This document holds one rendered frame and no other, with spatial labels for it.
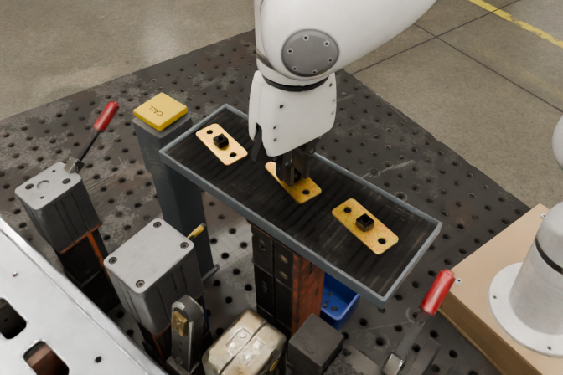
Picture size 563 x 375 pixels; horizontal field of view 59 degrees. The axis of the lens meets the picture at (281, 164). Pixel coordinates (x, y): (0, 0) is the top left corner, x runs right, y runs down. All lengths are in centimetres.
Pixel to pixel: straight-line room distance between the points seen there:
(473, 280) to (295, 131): 61
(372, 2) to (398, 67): 257
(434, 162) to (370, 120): 23
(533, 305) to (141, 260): 66
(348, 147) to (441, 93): 150
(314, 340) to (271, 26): 37
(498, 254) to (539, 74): 214
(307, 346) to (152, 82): 120
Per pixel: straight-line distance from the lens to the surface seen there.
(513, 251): 115
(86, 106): 162
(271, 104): 54
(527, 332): 104
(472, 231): 128
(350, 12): 40
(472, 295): 106
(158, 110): 80
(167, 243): 69
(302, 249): 61
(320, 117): 59
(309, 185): 67
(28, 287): 85
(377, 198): 67
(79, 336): 78
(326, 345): 62
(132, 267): 68
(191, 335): 66
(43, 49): 335
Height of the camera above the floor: 166
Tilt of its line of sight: 46 degrees down
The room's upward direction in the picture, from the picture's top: straight up
